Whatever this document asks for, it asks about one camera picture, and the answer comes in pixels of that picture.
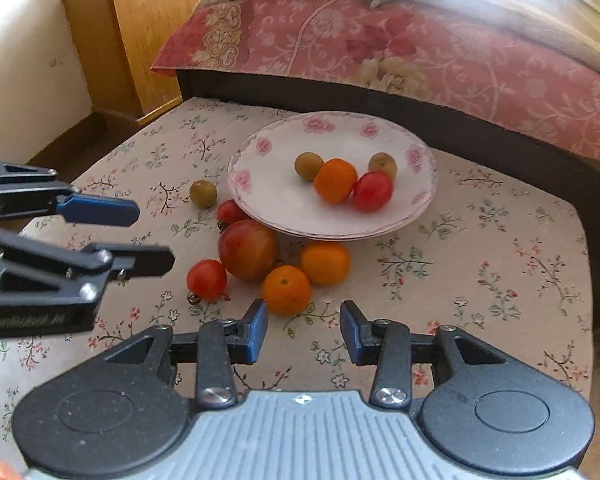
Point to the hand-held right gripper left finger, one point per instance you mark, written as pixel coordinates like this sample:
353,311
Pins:
256,334

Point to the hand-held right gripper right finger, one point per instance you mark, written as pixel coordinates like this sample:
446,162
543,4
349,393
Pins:
350,334

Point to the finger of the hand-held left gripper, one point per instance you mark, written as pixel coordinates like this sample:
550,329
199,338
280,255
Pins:
105,211
150,261

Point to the orange mandarin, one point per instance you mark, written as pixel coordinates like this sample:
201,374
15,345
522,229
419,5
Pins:
326,262
335,181
286,291

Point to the red tomato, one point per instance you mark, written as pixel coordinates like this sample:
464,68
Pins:
373,191
230,211
207,280

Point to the white floral plate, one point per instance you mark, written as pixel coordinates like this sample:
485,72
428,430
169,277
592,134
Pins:
290,195

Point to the small brown longan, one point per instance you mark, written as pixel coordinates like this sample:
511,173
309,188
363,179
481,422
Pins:
203,194
307,165
384,162

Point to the floral tablecloth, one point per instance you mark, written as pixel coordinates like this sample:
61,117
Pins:
480,270

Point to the wooden cabinet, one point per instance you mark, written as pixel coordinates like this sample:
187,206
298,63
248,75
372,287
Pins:
130,35

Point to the pink floral bedsheet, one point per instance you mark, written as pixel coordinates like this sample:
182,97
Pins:
430,75

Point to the fleece-lined floral quilt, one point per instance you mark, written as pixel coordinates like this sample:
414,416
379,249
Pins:
530,25

